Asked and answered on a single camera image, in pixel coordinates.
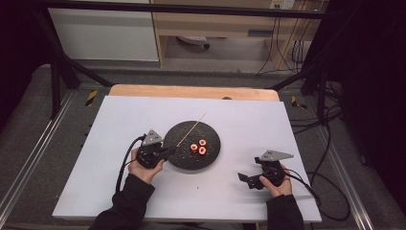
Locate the aluminium floor rail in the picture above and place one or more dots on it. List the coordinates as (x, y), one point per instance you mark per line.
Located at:
(35, 150)
(348, 179)

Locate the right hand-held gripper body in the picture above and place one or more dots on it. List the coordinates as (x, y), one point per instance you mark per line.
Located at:
(273, 171)

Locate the red sausage slice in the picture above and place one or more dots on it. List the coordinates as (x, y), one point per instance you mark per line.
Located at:
(202, 150)
(194, 148)
(202, 142)

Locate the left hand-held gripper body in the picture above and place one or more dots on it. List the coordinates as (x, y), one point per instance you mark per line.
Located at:
(150, 153)

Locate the round black plate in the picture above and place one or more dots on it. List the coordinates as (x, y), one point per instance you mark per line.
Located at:
(191, 159)

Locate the white power strip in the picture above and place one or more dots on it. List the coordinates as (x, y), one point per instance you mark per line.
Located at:
(282, 4)

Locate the person's left hand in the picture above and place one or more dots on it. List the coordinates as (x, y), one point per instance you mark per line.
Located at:
(143, 174)

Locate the person's right hand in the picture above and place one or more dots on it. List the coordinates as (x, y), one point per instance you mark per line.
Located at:
(281, 190)

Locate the white chair base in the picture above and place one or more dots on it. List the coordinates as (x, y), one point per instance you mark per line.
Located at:
(193, 40)

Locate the white cabinet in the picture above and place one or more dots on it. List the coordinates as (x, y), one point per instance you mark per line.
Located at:
(102, 35)

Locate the light wooden desk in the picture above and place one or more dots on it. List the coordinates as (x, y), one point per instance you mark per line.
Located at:
(217, 25)

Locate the wooden table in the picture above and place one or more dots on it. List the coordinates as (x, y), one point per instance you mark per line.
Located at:
(191, 92)

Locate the black metal frame leg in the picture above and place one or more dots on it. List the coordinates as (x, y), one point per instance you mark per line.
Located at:
(312, 76)
(63, 70)

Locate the thin wooden skewer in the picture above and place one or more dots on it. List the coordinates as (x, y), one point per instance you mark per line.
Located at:
(191, 129)

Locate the black metal frame bar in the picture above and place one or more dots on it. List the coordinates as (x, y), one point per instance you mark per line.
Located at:
(178, 8)

